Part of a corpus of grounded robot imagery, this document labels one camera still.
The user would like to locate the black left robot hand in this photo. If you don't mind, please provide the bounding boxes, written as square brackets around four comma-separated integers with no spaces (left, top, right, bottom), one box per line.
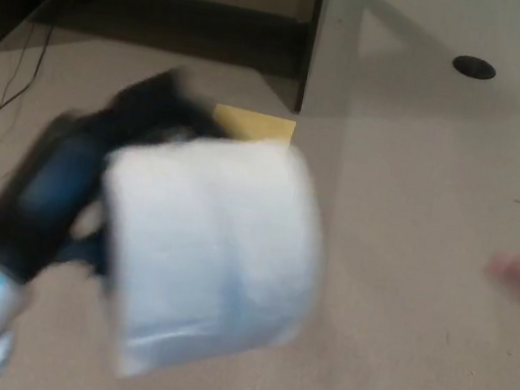
[0,39,240,316]

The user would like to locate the white toilet paper roll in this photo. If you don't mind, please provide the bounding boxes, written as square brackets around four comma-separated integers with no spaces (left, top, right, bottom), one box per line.
[71,115,347,390]

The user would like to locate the yellow paper sheet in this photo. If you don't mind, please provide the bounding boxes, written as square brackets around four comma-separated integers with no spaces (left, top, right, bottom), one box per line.
[209,102,298,152]

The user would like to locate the black round floor cap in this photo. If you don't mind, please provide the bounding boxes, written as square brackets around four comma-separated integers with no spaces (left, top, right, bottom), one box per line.
[450,53,499,83]

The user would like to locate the thin dark cable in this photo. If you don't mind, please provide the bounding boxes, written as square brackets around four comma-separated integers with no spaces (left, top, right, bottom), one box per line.
[0,16,39,119]

